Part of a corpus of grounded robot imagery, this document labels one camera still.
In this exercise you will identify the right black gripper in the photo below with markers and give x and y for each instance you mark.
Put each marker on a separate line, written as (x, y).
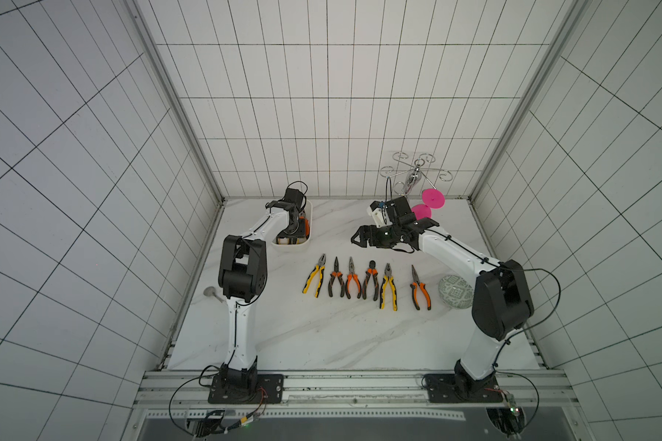
(368, 234)

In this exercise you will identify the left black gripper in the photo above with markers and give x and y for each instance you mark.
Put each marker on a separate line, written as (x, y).
(300, 233)

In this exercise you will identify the yellow combination pliers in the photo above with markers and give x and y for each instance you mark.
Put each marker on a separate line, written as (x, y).
(319, 271)
(388, 296)

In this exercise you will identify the orange diagonal cutting pliers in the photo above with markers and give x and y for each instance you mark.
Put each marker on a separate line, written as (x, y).
(371, 281)

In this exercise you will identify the dark orange long nose pliers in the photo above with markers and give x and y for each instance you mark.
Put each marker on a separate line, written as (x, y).
(336, 276)

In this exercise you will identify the orange combination pliers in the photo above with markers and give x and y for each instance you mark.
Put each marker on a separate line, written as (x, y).
(352, 279)

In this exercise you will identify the white plastic storage box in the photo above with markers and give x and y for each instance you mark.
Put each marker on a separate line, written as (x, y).
(289, 213)

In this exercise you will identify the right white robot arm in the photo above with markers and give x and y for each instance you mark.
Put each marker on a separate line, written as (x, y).
(501, 304)

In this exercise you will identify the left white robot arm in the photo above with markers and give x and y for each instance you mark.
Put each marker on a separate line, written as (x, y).
(243, 276)

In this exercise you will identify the lower pink cup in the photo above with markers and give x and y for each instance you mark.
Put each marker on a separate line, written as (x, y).
(422, 211)

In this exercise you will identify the pink cup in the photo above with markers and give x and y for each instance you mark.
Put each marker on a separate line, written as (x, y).
(433, 198)
(422, 211)

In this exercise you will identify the upper pink cup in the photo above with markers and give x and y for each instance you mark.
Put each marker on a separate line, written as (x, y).
(433, 198)

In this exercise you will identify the chrome cup holder stand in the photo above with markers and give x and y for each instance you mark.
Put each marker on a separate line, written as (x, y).
(407, 172)

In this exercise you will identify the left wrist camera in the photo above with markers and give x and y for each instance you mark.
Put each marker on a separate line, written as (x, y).
(295, 197)

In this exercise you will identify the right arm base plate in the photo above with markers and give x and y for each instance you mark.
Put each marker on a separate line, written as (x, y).
(449, 388)

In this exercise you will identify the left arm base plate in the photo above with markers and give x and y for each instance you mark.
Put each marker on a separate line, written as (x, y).
(267, 388)

